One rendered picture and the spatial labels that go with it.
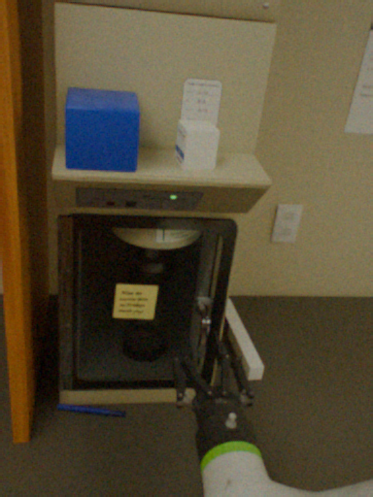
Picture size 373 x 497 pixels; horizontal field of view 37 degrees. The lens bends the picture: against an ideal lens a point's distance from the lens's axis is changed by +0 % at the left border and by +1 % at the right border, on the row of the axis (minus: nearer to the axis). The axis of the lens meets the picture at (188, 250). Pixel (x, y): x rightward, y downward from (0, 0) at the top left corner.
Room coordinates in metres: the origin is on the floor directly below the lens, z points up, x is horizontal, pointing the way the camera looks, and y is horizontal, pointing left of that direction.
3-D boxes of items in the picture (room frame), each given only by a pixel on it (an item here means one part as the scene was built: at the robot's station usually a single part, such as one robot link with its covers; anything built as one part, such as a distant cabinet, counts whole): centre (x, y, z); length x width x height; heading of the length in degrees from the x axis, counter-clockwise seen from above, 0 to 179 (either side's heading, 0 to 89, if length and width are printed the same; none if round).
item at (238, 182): (0.79, 0.06, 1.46); 0.32 x 0.11 x 0.10; 102
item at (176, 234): (0.84, 0.07, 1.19); 0.30 x 0.01 x 0.40; 101
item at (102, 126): (0.77, 0.15, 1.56); 0.10 x 0.10 x 0.09; 12
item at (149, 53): (0.97, 0.09, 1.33); 0.32 x 0.25 x 0.77; 102
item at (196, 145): (0.80, 0.01, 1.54); 0.05 x 0.05 x 0.06; 20
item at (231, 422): (0.58, -0.10, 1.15); 0.09 x 0.06 x 0.12; 102
